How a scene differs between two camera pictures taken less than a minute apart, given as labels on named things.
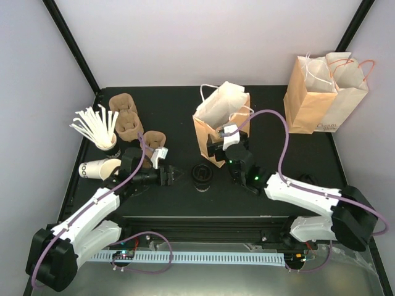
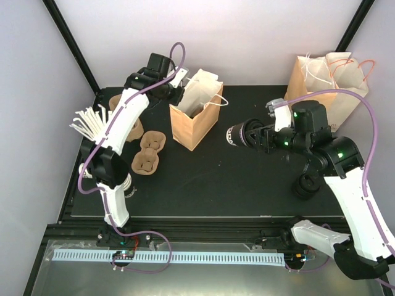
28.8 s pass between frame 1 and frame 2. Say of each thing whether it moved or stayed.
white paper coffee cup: moved
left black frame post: stayed
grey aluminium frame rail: stayed
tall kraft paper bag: stayed
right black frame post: stayed
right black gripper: moved
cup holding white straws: stayed
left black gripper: moved
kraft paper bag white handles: moved
